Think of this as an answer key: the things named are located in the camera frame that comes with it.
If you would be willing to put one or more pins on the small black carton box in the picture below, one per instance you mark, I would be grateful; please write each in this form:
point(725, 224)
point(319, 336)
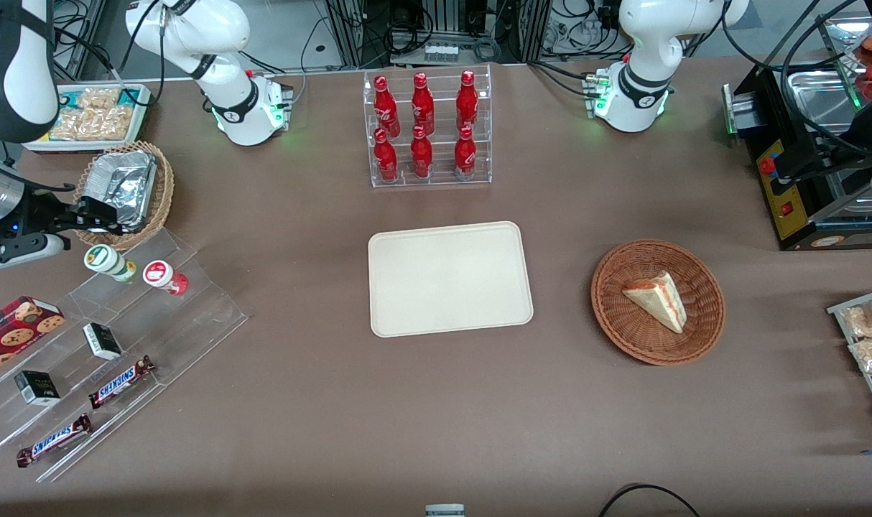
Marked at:
point(103, 342)
point(37, 388)

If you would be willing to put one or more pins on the wrapped triangle sandwich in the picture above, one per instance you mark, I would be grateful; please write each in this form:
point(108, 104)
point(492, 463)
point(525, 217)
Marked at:
point(659, 298)

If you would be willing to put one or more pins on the silver metal pan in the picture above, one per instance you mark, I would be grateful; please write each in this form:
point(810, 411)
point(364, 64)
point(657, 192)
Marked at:
point(824, 100)

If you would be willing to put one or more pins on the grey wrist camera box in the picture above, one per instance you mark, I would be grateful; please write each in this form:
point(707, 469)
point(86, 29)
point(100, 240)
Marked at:
point(19, 258)

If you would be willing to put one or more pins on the green lid yogurt cup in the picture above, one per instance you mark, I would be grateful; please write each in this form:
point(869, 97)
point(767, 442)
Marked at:
point(105, 261)

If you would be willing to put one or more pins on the Snickers chocolate bar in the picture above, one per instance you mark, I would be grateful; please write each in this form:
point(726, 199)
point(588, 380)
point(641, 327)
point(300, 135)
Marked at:
point(120, 382)
point(54, 440)

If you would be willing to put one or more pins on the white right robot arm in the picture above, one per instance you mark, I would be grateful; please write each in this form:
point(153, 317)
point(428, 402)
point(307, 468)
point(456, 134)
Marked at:
point(231, 108)

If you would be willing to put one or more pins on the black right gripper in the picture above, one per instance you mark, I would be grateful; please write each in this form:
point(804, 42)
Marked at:
point(43, 214)

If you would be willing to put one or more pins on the aluminium foil tray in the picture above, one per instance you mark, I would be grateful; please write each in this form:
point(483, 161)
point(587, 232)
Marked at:
point(131, 183)

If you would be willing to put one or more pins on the red cookie box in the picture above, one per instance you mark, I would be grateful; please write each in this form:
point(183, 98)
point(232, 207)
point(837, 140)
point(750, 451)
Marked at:
point(12, 334)

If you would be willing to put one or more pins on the red cola bottle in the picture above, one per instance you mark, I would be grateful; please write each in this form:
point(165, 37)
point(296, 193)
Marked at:
point(467, 100)
point(465, 154)
point(386, 159)
point(421, 154)
point(422, 104)
point(386, 108)

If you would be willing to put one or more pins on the beige snack bag pile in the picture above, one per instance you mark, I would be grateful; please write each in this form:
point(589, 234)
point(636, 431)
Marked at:
point(95, 115)

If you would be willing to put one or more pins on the white power strip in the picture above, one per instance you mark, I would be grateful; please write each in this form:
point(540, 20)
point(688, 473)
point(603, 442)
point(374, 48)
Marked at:
point(441, 52)

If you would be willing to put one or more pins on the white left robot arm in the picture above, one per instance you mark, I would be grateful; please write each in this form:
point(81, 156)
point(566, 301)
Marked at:
point(641, 43)

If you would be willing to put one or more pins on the black sealing machine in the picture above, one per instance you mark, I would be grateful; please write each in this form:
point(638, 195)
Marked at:
point(788, 201)

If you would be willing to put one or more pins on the white teal snack box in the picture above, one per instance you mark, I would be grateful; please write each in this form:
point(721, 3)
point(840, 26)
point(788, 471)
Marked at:
point(141, 108)

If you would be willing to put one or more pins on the red lid yogurt cup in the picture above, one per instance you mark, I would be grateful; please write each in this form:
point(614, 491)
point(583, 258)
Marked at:
point(159, 274)

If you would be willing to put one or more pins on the clear acrylic stepped shelf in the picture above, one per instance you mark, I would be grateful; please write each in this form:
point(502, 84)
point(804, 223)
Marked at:
point(156, 337)

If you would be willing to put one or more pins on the brown wicker basket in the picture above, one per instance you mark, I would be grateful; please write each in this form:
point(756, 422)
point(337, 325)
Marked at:
point(623, 323)

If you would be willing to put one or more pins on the light wicker basket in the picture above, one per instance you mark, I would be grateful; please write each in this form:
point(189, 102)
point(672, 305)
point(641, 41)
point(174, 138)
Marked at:
point(164, 187)

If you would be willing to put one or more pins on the beige plastic tray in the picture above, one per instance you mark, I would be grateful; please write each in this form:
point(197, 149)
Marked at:
point(450, 280)

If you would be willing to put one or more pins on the clear acrylic bottle rack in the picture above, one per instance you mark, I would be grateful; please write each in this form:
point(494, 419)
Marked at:
point(443, 172)

